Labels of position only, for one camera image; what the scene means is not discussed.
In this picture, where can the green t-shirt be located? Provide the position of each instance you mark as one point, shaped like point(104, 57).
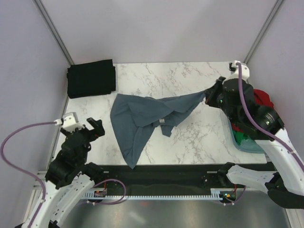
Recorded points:
point(240, 137)

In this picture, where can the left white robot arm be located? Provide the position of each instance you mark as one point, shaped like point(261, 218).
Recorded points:
point(69, 175)

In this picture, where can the left aluminium frame post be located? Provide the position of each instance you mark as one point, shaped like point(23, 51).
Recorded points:
point(46, 17)

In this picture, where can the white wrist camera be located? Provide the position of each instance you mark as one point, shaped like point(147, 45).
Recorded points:
point(237, 67)
point(69, 122)

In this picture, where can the white slotted cable duct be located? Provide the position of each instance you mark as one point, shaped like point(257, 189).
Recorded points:
point(214, 195)

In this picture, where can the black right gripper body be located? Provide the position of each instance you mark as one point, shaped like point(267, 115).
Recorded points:
point(226, 108)

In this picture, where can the aluminium front frame profile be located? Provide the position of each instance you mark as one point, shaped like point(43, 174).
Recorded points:
point(40, 187)

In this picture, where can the red t-shirt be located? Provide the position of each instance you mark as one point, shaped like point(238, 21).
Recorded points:
point(263, 98)

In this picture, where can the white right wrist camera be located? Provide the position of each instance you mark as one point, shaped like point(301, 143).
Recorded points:
point(237, 67)

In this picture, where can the aluminium frame post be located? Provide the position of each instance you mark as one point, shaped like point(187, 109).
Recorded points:
point(266, 25)
point(46, 17)

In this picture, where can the folded black t-shirt stack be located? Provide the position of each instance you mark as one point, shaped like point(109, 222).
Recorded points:
point(91, 79)

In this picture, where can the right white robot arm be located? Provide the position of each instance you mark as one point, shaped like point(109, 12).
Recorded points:
point(285, 186)

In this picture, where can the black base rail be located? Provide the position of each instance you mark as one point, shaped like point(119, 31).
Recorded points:
point(163, 181)

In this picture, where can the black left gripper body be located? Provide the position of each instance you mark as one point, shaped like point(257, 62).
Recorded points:
point(88, 138)

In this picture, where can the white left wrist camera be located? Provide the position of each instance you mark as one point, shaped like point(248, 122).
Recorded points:
point(69, 122)

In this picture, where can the right aluminium frame post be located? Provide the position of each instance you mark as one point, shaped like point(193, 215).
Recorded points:
point(266, 25)

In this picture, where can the blue-grey t-shirt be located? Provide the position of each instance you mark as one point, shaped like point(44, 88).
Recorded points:
point(134, 119)

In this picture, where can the teal plastic basket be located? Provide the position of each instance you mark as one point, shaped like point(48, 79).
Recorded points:
point(249, 146)

